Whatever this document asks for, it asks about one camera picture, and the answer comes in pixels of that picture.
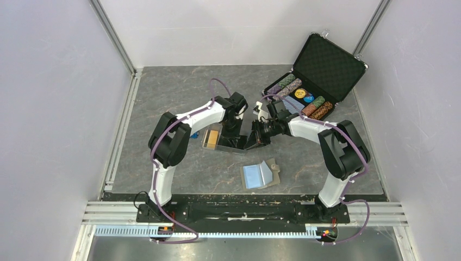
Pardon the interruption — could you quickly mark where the purple cable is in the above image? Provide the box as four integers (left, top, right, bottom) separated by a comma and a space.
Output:
259, 94, 371, 246
149, 78, 233, 245

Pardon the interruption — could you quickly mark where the blue playing card deck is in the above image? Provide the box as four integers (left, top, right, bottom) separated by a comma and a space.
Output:
282, 96, 305, 114

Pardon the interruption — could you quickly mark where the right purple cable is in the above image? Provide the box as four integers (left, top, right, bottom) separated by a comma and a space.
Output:
259, 94, 371, 246

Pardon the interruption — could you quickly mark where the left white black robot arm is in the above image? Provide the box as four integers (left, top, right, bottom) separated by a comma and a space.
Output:
148, 92, 248, 222

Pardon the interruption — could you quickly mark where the blue dealer chip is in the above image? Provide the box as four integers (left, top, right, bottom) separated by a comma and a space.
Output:
303, 95, 315, 103

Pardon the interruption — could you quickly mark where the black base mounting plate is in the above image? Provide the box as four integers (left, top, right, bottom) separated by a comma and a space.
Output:
136, 194, 351, 233

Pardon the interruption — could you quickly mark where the orange blue small object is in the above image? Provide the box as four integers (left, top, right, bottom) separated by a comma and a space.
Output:
190, 132, 199, 139

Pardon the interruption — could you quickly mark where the black poker chip case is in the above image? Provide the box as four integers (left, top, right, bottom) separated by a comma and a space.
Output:
261, 32, 369, 120

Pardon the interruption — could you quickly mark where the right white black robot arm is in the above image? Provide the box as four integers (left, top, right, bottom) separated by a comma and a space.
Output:
244, 101, 370, 222

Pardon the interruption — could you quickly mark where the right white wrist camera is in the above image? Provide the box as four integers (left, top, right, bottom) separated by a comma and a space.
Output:
253, 101, 270, 123

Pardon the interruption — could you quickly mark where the green poker chip row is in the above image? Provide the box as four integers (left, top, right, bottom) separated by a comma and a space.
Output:
277, 73, 296, 89

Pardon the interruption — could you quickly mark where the yellow dealer chip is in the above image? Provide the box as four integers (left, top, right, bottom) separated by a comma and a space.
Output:
294, 88, 307, 99

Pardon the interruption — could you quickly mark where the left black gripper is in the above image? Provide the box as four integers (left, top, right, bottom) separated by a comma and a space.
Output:
221, 117, 244, 147

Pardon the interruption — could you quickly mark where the aluminium frame rail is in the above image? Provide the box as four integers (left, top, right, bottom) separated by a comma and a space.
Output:
70, 1, 138, 260

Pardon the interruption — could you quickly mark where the purple poker chip row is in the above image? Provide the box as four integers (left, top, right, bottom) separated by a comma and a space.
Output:
266, 78, 302, 101

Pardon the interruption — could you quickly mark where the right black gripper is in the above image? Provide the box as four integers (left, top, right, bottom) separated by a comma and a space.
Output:
244, 119, 279, 150

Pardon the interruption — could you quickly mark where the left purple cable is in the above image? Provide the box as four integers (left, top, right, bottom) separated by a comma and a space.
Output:
149, 78, 233, 245

